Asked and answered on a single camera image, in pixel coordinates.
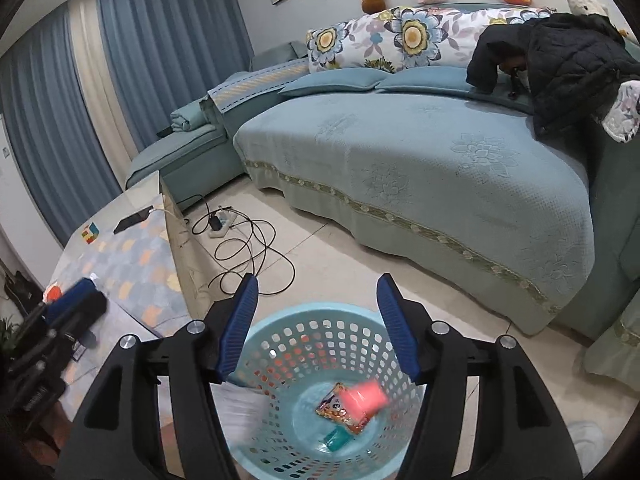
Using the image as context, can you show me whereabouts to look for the folded teal blanket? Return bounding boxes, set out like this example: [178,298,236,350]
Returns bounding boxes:
[169,100,208,132]

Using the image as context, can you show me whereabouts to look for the pink packet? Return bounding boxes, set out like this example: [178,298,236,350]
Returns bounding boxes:
[338,380,388,420]

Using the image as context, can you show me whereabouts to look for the brown monkey plush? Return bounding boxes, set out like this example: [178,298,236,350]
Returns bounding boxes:
[361,0,386,14]

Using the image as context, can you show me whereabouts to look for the blue curtain right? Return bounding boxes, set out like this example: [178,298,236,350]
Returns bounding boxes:
[96,0,254,150]

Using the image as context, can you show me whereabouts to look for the black cable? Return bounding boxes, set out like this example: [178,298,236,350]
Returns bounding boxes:
[184,194,298,297]

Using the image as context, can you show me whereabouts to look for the black jacket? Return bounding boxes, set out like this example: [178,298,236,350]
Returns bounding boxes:
[466,13,639,143]

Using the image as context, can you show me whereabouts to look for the teal sofa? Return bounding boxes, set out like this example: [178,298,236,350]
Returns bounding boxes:
[124,1,640,391]

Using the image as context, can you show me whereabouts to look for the colourful snack packet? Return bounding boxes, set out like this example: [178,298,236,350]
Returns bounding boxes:
[314,382,378,436]

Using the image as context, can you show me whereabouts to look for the white power strip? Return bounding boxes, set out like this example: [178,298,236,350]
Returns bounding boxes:
[207,208,238,238]

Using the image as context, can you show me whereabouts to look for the blue curtain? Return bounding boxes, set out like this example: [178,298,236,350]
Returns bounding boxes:
[96,0,254,150]
[1,6,120,244]

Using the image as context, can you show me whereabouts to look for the black smartphone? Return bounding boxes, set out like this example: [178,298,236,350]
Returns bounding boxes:
[113,206,154,235]

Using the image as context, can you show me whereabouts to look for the white bear plush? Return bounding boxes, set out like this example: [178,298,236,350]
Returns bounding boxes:
[566,0,608,16]

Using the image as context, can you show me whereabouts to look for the blue curtain left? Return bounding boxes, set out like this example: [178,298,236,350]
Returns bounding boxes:
[1,6,120,244]

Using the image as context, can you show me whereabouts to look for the patterned tablecloth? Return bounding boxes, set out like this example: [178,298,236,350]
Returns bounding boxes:
[52,208,192,417]

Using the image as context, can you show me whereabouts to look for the cream curtain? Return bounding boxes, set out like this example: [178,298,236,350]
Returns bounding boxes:
[68,0,138,188]

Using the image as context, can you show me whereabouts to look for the rubik's cube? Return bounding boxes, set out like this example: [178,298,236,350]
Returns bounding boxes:
[81,222,100,245]

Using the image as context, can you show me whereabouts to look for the light blue laundry basket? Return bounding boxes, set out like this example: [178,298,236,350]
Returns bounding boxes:
[230,302,424,479]

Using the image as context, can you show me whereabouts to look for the floral cushion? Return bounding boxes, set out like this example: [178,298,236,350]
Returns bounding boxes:
[307,4,553,74]

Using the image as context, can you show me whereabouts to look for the teal wrapper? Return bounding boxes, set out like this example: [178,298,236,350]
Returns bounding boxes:
[321,426,352,453]

